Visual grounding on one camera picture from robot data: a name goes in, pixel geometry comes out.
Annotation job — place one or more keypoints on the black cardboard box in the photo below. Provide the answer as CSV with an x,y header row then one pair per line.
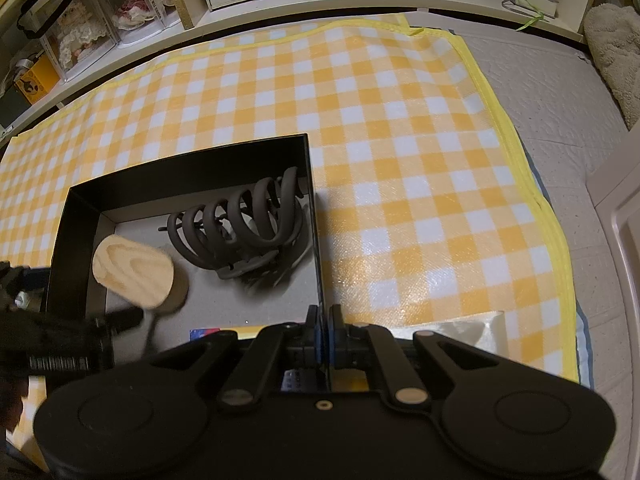
x,y
200,300

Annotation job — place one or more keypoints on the yellow white checkered mat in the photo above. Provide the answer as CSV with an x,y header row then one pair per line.
x,y
400,160

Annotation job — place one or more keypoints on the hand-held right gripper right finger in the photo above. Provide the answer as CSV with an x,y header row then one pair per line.
x,y
336,335

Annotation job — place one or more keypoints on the brown hair claw clip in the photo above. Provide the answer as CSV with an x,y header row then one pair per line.
x,y
250,267

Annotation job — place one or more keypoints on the oval wooden block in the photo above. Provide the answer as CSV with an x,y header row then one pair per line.
x,y
135,270

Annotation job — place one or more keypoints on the white wardrobe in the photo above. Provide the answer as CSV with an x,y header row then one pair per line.
x,y
625,240

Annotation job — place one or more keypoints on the black storage box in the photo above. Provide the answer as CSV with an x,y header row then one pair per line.
x,y
12,107

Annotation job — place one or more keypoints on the clear case with red doll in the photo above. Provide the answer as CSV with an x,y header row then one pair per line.
x,y
135,5

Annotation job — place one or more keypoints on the clear case with white doll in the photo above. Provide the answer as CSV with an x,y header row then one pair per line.
x,y
75,35

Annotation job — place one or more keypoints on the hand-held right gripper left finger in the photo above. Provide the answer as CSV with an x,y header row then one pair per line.
x,y
312,335

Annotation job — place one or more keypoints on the yellow printed box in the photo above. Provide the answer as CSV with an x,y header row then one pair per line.
x,y
37,77

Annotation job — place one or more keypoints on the colourful printed booklet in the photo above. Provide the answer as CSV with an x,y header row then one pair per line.
x,y
205,333

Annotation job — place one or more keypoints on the beige plush blanket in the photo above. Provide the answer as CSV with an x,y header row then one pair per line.
x,y
615,50

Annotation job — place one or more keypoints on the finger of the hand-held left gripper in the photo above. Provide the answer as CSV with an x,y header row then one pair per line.
x,y
120,319

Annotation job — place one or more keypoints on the black headband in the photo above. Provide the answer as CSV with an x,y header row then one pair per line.
x,y
24,22

